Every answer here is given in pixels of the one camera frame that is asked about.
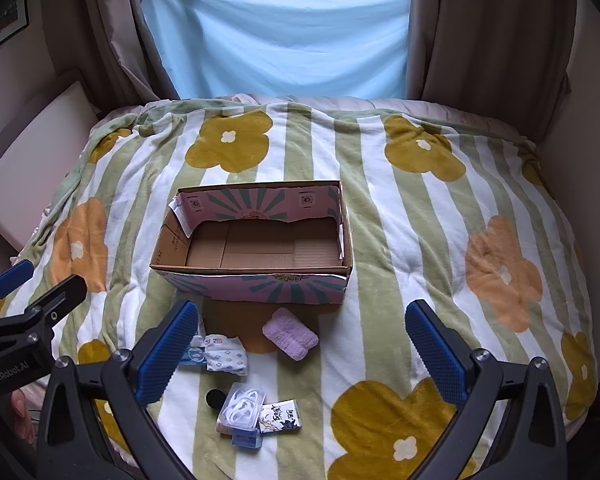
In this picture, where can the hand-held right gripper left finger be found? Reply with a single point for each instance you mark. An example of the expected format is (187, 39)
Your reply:
(167, 355)

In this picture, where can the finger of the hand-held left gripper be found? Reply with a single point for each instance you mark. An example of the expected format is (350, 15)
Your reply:
(11, 274)
(62, 295)

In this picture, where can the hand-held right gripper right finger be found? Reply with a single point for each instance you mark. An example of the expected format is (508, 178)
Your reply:
(437, 355)

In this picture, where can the white and blue carton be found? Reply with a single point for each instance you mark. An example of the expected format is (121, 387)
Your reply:
(192, 356)

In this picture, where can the black round cap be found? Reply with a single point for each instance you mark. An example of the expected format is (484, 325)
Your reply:
(214, 397)

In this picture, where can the small blue box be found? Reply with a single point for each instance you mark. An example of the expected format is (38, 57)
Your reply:
(245, 439)

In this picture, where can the pink fluffy towel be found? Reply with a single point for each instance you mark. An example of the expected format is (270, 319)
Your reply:
(290, 335)

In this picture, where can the ink-drawing tissue pack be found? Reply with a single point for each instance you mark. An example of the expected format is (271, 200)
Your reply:
(280, 416)

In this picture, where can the cardboard box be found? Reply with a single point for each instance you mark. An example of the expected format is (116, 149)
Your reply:
(260, 250)

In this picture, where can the person's left hand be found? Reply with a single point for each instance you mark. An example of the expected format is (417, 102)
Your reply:
(22, 412)

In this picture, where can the white cushioned panel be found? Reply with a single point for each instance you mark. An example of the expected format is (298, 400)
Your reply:
(30, 150)

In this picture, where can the striped flower blanket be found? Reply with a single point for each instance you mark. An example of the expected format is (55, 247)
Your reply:
(380, 240)

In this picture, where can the beige curtain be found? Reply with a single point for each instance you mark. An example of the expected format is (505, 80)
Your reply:
(105, 35)
(490, 35)

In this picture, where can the light blue cloth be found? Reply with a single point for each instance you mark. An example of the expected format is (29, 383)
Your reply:
(280, 35)

